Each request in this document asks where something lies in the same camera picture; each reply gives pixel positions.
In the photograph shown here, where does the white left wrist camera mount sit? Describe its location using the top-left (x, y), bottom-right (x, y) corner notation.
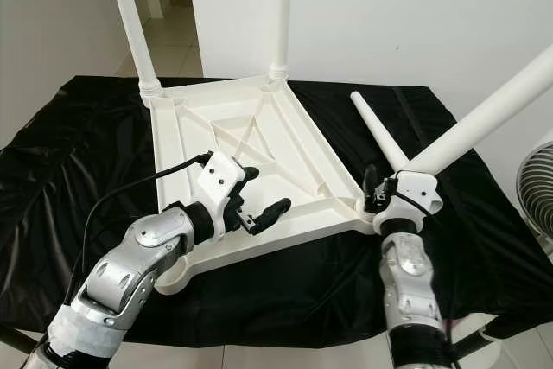
top-left (195, 151), bottom-right (247, 237)

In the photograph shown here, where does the white plastic table top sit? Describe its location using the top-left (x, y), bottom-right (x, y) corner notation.
top-left (143, 73), bottom-right (391, 294)

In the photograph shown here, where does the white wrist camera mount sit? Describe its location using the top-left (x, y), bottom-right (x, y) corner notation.
top-left (195, 151), bottom-right (247, 237)
top-left (373, 170), bottom-right (443, 237)

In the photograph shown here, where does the white round plastic object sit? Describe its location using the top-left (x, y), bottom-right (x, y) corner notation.
top-left (480, 313), bottom-right (524, 342)

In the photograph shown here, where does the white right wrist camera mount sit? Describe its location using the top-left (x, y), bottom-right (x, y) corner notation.
top-left (373, 170), bottom-right (443, 237)

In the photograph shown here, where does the white plastic table leg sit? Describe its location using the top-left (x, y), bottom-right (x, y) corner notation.
top-left (350, 91), bottom-right (410, 172)
top-left (105, 0), bottom-right (163, 99)
top-left (404, 45), bottom-right (553, 176)
top-left (266, 0), bottom-right (293, 85)

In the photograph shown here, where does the black table cloth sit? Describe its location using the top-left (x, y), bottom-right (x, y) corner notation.
top-left (0, 75), bottom-right (553, 342)

